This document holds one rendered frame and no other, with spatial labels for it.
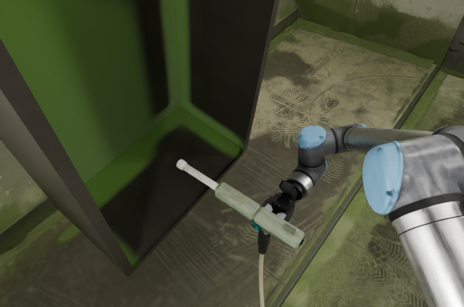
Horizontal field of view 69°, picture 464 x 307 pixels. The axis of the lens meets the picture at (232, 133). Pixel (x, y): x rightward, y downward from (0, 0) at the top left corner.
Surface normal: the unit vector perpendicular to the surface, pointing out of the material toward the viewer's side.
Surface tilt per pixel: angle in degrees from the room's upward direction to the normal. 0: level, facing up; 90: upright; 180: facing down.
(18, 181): 57
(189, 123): 12
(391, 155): 3
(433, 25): 90
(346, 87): 0
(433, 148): 1
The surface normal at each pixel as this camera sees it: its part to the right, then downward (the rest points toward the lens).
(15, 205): 0.60, -0.01
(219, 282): -0.08, -0.68
